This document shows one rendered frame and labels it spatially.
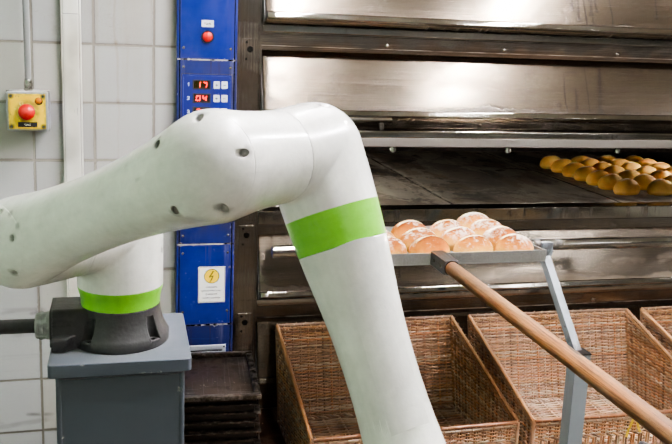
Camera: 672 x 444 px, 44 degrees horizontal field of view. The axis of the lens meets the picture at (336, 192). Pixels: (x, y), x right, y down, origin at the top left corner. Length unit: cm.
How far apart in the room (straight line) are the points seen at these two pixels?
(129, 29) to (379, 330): 147
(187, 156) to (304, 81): 150
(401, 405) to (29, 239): 50
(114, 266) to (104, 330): 10
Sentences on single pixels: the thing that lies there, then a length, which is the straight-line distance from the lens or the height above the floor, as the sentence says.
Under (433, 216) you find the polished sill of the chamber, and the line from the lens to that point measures 250.
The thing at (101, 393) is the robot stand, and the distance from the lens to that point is 131.
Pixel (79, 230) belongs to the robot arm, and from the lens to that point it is 104.
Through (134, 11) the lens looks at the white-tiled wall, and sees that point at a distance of 228.
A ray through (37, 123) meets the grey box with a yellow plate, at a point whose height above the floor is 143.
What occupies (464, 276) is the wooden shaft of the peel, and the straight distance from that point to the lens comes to 174.
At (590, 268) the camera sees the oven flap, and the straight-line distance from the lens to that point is 276.
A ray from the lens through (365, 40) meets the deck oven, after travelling 237.
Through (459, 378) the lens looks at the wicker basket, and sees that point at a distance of 256.
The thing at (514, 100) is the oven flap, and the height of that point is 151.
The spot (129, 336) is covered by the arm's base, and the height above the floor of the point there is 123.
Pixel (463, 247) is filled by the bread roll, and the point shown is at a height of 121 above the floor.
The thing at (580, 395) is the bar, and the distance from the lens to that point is 215.
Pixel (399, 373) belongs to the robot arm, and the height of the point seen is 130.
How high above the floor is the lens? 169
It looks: 11 degrees down
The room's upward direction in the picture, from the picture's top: 2 degrees clockwise
